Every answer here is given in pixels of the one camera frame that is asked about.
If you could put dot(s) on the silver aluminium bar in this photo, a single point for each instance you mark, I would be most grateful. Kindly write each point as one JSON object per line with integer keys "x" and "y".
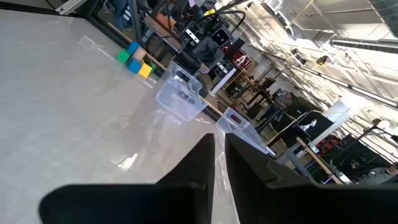
{"x": 71, "y": 4}

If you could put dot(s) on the clear plastic bin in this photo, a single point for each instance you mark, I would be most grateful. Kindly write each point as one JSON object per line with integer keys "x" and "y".
{"x": 183, "y": 105}
{"x": 236, "y": 127}

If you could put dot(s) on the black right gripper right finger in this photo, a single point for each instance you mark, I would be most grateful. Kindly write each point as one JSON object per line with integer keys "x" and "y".
{"x": 280, "y": 202}

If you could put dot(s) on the small green block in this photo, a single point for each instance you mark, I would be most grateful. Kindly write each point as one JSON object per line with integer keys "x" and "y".
{"x": 152, "y": 66}

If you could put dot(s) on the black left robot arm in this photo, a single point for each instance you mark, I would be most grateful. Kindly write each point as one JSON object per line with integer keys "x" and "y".
{"x": 205, "y": 51}

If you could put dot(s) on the yellow tape tag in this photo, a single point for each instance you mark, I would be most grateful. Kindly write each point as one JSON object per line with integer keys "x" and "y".
{"x": 210, "y": 12}

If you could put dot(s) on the green wooden cube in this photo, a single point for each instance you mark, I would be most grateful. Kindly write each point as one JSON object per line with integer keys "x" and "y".
{"x": 123, "y": 56}

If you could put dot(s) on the wooden bench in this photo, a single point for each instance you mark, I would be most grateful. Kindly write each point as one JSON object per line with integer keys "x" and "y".
{"x": 320, "y": 161}

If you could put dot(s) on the natural wood cylinder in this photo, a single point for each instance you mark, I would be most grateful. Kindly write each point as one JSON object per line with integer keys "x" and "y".
{"x": 140, "y": 53}

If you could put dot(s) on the person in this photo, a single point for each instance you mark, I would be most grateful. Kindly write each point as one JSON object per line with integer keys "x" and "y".
{"x": 119, "y": 15}
{"x": 284, "y": 99}
{"x": 381, "y": 175}

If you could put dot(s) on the yellow wooden cube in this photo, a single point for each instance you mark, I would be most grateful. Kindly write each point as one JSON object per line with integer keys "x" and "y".
{"x": 145, "y": 70}

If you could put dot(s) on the black display enclosure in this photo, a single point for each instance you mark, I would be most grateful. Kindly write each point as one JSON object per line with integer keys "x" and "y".
{"x": 292, "y": 112}

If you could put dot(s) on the blue wooden block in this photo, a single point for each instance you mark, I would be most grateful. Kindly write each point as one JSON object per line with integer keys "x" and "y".
{"x": 133, "y": 46}

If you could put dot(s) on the blue wooden cube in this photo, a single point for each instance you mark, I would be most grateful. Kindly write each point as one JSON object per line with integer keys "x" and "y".
{"x": 134, "y": 66}

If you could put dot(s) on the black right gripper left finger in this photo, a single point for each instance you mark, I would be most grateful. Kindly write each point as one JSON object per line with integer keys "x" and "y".
{"x": 174, "y": 199}

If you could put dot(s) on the ceiling strip light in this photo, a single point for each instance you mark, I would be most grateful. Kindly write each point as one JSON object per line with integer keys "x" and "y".
{"x": 357, "y": 88}

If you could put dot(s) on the black sensor box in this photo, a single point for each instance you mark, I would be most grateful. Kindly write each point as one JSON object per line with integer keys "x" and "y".
{"x": 220, "y": 37}

